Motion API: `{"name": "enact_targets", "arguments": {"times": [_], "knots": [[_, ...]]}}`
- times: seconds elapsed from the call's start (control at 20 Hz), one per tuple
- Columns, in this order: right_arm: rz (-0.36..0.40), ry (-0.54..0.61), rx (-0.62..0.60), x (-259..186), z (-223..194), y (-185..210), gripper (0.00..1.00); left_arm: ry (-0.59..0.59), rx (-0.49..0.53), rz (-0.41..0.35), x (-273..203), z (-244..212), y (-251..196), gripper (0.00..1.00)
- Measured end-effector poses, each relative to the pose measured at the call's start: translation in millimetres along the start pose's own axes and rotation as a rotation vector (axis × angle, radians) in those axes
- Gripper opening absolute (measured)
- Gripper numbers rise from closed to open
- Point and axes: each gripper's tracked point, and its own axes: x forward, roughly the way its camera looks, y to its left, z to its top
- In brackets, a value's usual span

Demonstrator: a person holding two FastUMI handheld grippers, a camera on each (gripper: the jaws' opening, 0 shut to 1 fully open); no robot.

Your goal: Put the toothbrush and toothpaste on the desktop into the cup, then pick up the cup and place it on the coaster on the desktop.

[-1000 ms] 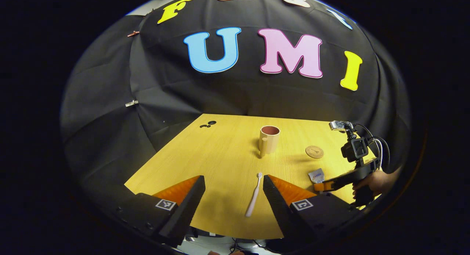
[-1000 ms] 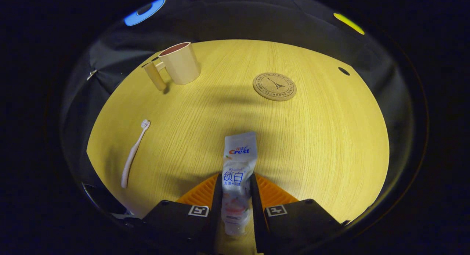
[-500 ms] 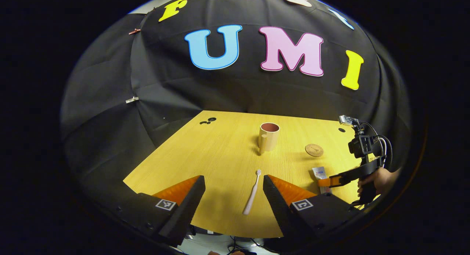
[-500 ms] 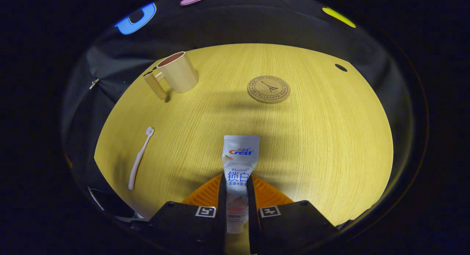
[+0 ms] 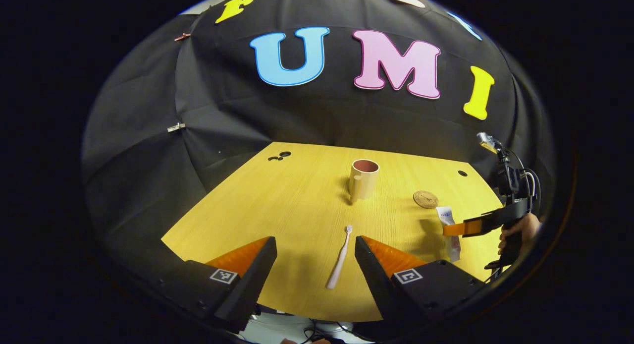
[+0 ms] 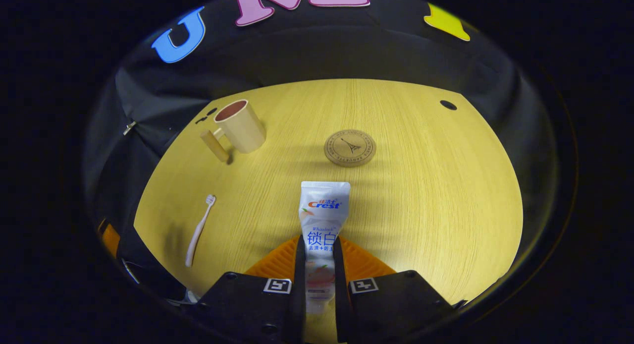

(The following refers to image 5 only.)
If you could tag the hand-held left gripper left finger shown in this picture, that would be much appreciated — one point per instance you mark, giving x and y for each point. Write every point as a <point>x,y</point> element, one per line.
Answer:
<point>250,279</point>

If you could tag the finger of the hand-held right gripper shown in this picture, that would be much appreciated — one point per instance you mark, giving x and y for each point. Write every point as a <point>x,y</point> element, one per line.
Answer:
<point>463,228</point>

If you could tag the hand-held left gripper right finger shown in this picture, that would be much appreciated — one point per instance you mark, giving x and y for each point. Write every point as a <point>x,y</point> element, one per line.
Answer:
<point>379,284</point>

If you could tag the white toothpaste tube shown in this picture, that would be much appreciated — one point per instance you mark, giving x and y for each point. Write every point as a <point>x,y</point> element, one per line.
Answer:
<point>451,245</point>

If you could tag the white toothbrush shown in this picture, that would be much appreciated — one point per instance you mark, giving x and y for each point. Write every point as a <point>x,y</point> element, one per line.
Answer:
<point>341,259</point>

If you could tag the round brown coaster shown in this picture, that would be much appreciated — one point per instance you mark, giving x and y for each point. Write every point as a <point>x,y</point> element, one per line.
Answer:
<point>426,200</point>

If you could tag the yellow wooden desktop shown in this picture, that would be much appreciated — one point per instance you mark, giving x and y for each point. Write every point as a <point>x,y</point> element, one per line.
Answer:
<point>277,210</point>

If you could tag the silver cloth clip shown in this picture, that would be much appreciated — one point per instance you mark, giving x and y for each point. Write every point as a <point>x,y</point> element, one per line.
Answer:
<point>176,127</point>

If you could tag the red cloth clip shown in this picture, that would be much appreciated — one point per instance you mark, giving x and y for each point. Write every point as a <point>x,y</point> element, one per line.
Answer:
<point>182,36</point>

